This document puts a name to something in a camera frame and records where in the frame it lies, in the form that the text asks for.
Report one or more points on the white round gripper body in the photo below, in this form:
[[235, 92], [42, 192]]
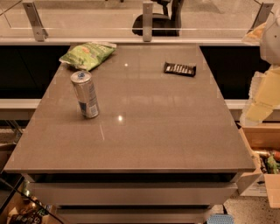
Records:
[[270, 44]]

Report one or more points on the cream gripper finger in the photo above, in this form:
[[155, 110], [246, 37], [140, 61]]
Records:
[[254, 37], [263, 97]]

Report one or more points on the dark chocolate rxbar wrapper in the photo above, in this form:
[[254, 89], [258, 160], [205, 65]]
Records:
[[180, 69]]

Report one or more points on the silver blue redbull can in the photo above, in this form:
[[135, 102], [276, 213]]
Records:
[[85, 92]]

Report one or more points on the cardboard box with items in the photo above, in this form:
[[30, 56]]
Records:
[[263, 144]]

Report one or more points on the black office chair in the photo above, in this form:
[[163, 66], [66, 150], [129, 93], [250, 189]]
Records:
[[168, 23]]

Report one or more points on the blue perforated basket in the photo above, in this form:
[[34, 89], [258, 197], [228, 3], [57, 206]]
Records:
[[220, 219]]

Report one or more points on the green chip bag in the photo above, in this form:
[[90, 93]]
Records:
[[89, 55]]

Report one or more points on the lower grey drawer front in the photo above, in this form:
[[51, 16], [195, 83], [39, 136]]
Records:
[[134, 216]]

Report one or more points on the grey drawer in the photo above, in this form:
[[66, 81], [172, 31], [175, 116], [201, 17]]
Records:
[[132, 194], [134, 216]]

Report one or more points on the upper grey drawer front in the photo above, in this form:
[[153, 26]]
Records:
[[132, 194]]

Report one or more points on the box of snacks lower left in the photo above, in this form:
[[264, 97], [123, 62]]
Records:
[[29, 211]]

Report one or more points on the right metal railing post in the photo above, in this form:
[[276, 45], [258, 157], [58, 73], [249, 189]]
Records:
[[262, 15]]

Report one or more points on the metal railing post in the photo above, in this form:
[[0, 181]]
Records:
[[147, 21], [39, 32], [262, 15]]

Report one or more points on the middle metal railing post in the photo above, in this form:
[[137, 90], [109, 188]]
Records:
[[147, 21]]

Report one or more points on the left metal railing post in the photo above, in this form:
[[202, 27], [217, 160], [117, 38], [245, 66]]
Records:
[[39, 32]]

